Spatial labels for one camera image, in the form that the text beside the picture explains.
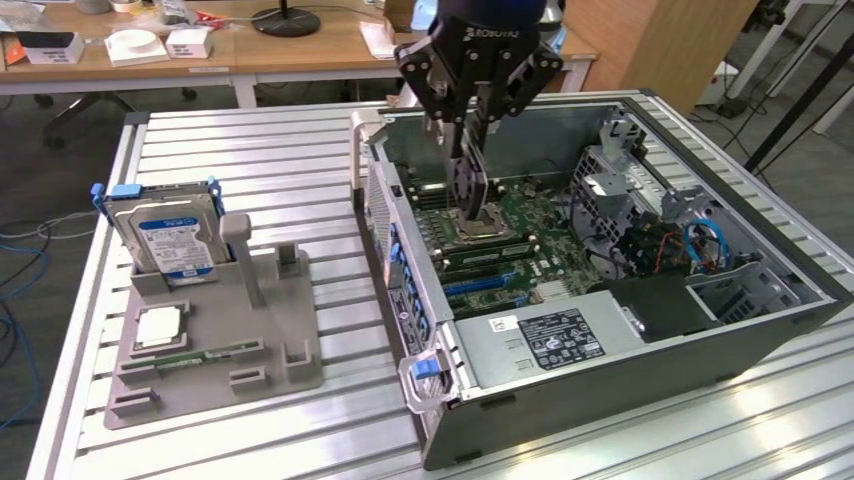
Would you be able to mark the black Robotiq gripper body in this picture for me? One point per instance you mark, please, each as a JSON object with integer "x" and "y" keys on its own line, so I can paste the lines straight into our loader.
{"x": 487, "y": 50}

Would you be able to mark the Nvidia graphics card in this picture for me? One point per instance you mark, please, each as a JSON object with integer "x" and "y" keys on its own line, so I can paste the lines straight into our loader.
{"x": 467, "y": 185}

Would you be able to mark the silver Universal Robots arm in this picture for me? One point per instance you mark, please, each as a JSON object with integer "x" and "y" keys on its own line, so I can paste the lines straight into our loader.
{"x": 555, "y": 9}

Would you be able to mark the white papers with red print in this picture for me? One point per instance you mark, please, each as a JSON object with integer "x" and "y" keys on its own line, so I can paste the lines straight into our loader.
{"x": 379, "y": 42}

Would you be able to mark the brown cardboard box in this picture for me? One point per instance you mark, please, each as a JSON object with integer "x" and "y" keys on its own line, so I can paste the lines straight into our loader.
{"x": 400, "y": 12}

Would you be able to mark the wooden cabinet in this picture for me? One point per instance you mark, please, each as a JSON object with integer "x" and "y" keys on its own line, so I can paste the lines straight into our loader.
{"x": 667, "y": 50}

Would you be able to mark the black round lamp base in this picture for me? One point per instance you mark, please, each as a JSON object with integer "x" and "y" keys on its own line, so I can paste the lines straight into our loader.
{"x": 287, "y": 25}

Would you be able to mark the perforated metal drive cage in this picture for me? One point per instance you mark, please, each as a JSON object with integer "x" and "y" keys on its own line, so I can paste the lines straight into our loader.
{"x": 613, "y": 195}

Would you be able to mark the black floor pedal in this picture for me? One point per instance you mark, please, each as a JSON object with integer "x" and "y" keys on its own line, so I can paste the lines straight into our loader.
{"x": 734, "y": 107}

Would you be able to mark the metal CPU socket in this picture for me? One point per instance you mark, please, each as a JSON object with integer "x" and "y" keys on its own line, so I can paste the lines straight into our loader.
{"x": 492, "y": 234}

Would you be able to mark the green motherboard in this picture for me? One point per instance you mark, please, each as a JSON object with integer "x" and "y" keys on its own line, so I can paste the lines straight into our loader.
{"x": 553, "y": 250}

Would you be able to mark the white desk leg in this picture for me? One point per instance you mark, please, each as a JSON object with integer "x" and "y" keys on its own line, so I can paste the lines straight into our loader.
{"x": 760, "y": 45}

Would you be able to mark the installed RAM stick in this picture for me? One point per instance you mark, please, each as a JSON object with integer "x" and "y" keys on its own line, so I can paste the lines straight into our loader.
{"x": 487, "y": 256}

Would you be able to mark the small white box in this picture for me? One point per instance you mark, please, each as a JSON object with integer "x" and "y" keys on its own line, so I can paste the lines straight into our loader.
{"x": 189, "y": 47}

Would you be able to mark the black stand pole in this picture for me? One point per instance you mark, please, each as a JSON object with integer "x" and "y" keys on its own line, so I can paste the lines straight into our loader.
{"x": 794, "y": 118}

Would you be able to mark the blue expansion slot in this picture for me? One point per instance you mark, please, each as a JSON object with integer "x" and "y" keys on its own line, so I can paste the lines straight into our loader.
{"x": 476, "y": 286}

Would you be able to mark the clear plastic bag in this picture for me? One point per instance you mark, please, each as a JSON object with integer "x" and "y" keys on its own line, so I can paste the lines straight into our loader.
{"x": 166, "y": 12}

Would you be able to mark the silver chipset heatsink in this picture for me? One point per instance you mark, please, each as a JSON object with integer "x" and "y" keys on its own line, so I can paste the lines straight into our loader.
{"x": 553, "y": 291}

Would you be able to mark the white tape roll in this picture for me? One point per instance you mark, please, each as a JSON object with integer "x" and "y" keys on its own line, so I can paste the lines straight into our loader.
{"x": 124, "y": 6}

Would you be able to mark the hard disk with blue caddy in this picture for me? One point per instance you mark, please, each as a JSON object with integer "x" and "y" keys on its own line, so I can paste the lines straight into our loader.
{"x": 169, "y": 240}

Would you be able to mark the black plastic shroud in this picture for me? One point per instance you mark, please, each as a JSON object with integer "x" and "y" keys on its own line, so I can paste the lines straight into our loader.
{"x": 656, "y": 310}

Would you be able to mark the wooden desk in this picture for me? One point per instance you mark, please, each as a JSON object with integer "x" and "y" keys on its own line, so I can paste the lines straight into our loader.
{"x": 86, "y": 75}

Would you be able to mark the metal disk bay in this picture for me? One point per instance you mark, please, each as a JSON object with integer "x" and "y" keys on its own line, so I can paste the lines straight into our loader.
{"x": 760, "y": 280}

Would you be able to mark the grey cup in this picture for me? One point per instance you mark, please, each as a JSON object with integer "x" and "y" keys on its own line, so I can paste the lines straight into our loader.
{"x": 92, "y": 6}

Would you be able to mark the black chair base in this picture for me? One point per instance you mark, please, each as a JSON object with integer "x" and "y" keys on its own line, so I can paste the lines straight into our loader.
{"x": 73, "y": 112}

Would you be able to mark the grey power supply unit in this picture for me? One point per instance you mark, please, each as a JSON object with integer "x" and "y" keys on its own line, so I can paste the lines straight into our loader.
{"x": 493, "y": 350}

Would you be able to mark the white box with black top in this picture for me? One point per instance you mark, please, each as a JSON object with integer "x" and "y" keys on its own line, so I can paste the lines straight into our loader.
{"x": 53, "y": 55}

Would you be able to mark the blue case latch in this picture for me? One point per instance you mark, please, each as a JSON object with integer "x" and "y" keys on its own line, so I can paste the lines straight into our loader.
{"x": 427, "y": 371}

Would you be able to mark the orange box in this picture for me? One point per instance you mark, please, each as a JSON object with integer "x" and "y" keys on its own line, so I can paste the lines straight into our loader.
{"x": 12, "y": 52}

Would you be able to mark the silver CPU chip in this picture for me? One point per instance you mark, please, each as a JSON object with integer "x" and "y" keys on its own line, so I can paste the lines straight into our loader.
{"x": 158, "y": 327}

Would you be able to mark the green RAM stick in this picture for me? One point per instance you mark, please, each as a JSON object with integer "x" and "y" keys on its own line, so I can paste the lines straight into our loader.
{"x": 200, "y": 356}

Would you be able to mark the open black PC case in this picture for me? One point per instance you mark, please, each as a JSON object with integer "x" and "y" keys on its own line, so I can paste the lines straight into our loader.
{"x": 600, "y": 400}

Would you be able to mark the grey parts rack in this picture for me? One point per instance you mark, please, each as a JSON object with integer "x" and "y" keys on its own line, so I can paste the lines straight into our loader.
{"x": 213, "y": 395}

